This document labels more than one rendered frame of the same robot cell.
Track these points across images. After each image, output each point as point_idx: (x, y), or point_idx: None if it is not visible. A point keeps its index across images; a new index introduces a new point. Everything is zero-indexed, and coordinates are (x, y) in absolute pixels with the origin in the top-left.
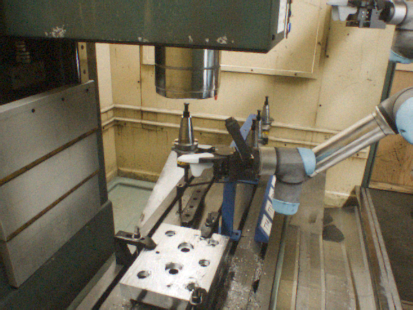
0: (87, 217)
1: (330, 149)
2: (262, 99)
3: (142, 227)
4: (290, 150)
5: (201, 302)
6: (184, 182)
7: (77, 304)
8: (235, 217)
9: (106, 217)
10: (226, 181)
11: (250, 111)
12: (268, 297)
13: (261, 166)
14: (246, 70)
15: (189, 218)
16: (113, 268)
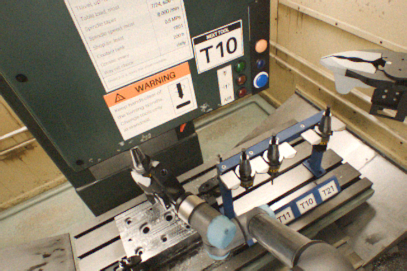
0: (161, 147)
1: (262, 237)
2: None
3: (186, 173)
4: (204, 217)
5: (123, 268)
6: (257, 142)
7: None
8: (254, 203)
9: (189, 145)
10: (162, 205)
11: (370, 88)
12: None
13: (178, 215)
14: (374, 41)
15: (205, 189)
16: (142, 196)
